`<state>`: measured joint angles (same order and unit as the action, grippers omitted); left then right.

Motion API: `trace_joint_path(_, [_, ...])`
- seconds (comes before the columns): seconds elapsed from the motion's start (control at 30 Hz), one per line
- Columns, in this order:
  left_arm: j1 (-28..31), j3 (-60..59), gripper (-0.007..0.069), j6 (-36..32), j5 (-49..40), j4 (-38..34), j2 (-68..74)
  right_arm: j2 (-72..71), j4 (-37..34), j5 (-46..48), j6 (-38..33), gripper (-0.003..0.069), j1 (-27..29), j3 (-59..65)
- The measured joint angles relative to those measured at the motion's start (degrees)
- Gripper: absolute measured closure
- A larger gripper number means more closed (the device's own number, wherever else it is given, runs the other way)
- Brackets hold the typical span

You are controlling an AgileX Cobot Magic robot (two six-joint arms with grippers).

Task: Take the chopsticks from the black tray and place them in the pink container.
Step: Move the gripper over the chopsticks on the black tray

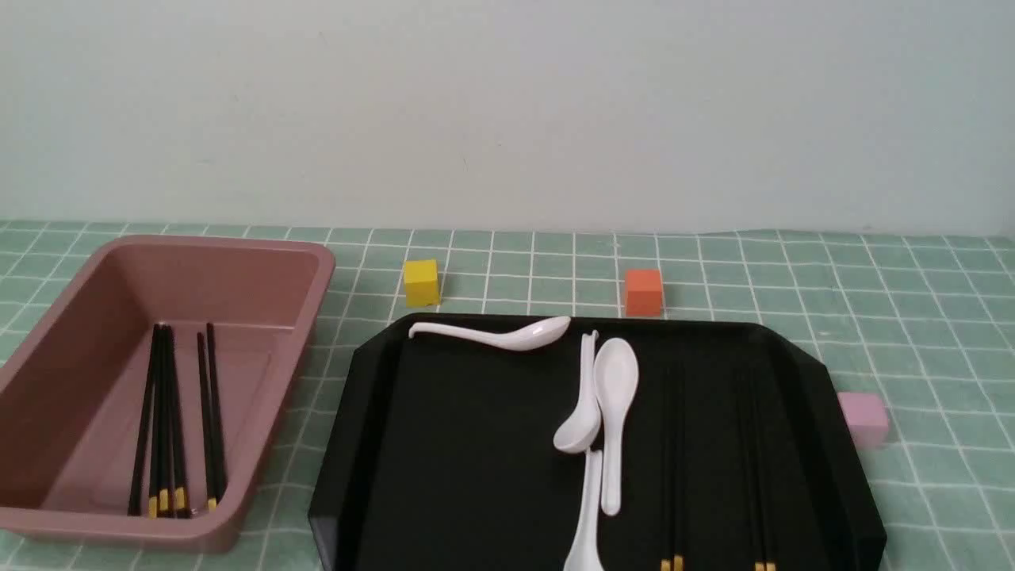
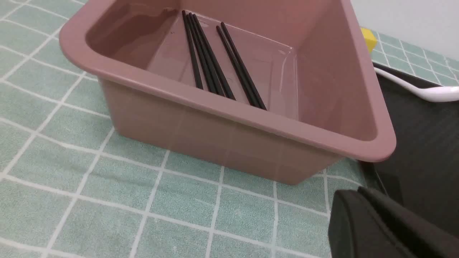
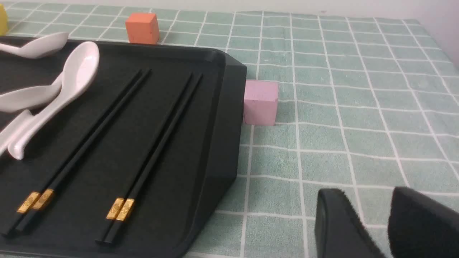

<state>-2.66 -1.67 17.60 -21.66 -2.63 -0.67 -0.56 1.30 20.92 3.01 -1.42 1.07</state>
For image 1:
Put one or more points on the white spoon lying top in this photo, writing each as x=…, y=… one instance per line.
x=534, y=335

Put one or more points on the yellow cube block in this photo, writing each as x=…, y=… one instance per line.
x=422, y=285

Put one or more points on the white spoon large middle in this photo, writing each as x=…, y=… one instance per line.
x=616, y=376

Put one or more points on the orange cube block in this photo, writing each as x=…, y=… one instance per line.
x=643, y=293

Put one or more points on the white spoon small middle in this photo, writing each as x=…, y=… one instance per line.
x=578, y=432

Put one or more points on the pink plastic bin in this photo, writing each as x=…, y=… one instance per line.
x=72, y=392

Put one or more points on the white spoon bottom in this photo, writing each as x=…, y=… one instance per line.
x=583, y=553

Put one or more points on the black plastic tray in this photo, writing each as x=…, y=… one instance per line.
x=441, y=454

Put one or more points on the black chopstick on tray left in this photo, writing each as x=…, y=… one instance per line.
x=663, y=528

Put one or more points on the black chopstick on tray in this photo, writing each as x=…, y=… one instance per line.
x=763, y=479
x=679, y=420
x=756, y=521
x=663, y=528

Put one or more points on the black chopstick in bin rightmost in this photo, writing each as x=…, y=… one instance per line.
x=218, y=425

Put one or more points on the black chopstick in bin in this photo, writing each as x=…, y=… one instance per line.
x=173, y=495
x=218, y=425
x=156, y=454
x=207, y=427
x=136, y=490

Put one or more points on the black chopstick on tray right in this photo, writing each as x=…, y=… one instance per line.
x=763, y=479

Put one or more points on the pink cube block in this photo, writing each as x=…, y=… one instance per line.
x=866, y=417

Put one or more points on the black chopstick in bin leftmost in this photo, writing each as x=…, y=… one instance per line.
x=136, y=490

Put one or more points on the green checkered tablecloth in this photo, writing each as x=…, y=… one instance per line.
x=926, y=322

